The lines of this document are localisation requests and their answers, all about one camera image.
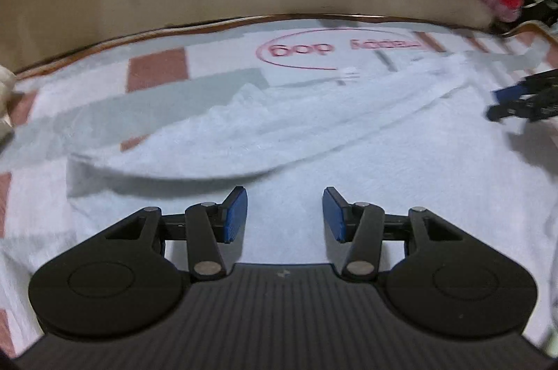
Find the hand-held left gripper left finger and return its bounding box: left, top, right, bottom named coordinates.
left=102, top=186, right=249, bottom=281

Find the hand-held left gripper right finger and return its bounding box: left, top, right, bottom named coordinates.
left=322, top=186, right=465, bottom=282

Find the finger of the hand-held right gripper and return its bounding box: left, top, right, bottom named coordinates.
left=485, top=93, right=558, bottom=123
left=490, top=69, right=558, bottom=105

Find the light grey printed sweatshirt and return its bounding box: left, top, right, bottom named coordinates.
left=65, top=56, right=558, bottom=349

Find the stack of folded clothes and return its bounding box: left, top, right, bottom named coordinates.
left=0, top=65, right=18, bottom=144

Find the striped rug with pink blocks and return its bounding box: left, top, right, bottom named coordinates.
left=0, top=14, right=558, bottom=357

